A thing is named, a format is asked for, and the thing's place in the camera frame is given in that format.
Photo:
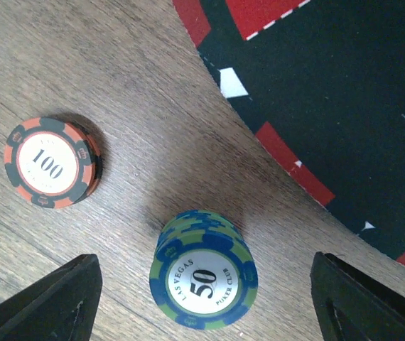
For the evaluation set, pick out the blue green chip stack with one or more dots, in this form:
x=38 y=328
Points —
x=203 y=275

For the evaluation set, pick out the orange black chip stack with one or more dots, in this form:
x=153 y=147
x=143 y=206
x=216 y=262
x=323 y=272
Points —
x=52 y=163

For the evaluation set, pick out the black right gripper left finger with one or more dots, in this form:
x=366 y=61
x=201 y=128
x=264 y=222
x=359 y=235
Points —
x=60 y=306

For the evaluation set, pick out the round red black poker mat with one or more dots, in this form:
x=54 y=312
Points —
x=321 y=84

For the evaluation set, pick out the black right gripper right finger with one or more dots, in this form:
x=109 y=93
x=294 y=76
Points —
x=351 y=305

